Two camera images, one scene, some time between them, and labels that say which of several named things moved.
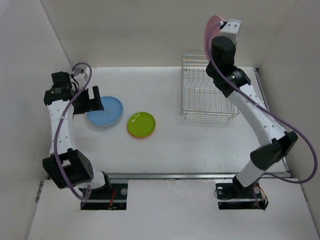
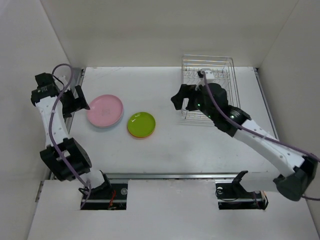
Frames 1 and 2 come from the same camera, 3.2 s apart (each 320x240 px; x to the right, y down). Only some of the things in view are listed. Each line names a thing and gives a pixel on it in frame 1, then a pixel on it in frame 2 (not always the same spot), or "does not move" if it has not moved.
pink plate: x=212 y=21 to x=106 y=110
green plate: x=141 y=124 does not move
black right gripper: x=233 y=42 to x=184 y=92
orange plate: x=140 y=136 does not move
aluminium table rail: x=286 y=175 does not move
